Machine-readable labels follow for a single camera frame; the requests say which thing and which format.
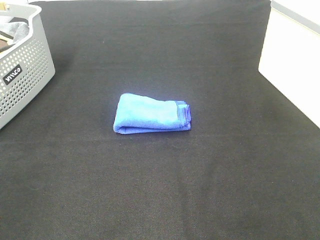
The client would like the yellow cloth in basket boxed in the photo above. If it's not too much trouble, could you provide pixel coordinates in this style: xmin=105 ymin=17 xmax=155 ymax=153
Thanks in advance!
xmin=0 ymin=31 xmax=14 ymax=44

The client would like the grey towel in basket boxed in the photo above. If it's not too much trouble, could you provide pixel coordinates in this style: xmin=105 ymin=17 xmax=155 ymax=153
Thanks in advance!
xmin=0 ymin=21 xmax=29 ymax=45

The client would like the blue microfibre towel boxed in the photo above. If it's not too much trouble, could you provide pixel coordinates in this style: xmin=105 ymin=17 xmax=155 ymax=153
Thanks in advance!
xmin=113 ymin=93 xmax=192 ymax=135

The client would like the grey perforated laundry basket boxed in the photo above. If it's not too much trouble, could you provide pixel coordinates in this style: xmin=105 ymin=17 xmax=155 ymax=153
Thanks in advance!
xmin=0 ymin=3 xmax=56 ymax=127

